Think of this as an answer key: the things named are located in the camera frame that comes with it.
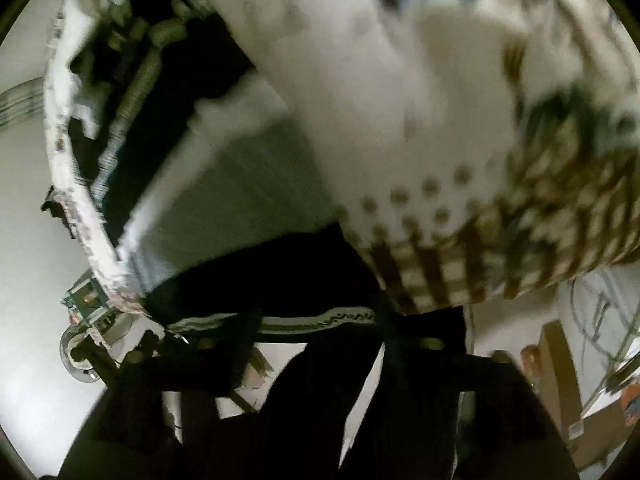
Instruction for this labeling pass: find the brown cardboard box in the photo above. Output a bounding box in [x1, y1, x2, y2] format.
[537, 319, 640, 467]

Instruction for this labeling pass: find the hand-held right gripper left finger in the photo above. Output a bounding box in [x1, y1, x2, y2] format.
[57, 319, 262, 480]

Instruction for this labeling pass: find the black grey white sweater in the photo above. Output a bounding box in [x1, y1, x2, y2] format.
[67, 0, 473, 480]

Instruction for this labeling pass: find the white floral blanket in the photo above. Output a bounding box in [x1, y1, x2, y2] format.
[44, 0, 640, 313]

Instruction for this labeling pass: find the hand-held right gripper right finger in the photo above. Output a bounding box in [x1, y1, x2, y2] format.
[389, 306, 582, 480]

